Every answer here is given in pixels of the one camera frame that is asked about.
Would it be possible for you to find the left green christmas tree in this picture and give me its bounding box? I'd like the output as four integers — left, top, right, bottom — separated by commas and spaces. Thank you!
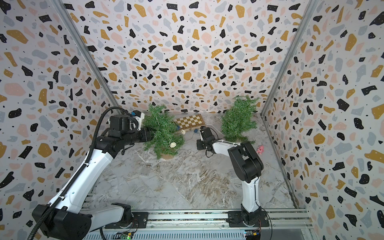
143, 105, 185, 159

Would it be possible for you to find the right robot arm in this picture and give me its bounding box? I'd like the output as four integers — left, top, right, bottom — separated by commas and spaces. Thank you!
197, 126, 264, 226

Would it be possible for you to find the right green christmas tree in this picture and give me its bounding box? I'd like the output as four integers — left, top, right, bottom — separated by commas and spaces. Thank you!
222, 96, 259, 142

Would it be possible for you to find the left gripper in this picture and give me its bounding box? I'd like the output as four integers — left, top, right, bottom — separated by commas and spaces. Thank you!
122, 126, 158, 147

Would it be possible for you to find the left black corrugated cable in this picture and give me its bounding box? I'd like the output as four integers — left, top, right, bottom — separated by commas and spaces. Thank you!
26, 106, 131, 240

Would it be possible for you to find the wooden chessboard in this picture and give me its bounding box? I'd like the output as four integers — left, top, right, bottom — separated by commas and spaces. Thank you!
174, 114, 206, 132

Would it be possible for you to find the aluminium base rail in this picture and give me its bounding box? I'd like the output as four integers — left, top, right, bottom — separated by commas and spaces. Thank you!
85, 209, 317, 240

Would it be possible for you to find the green christmas tree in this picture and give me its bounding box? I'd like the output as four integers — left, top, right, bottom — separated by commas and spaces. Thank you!
143, 105, 185, 159
222, 96, 259, 142

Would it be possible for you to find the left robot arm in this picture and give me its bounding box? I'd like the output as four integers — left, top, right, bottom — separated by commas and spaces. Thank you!
28, 128, 152, 240

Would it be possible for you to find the pink pig toy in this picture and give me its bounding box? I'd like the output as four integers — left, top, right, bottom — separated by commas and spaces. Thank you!
257, 145, 265, 155

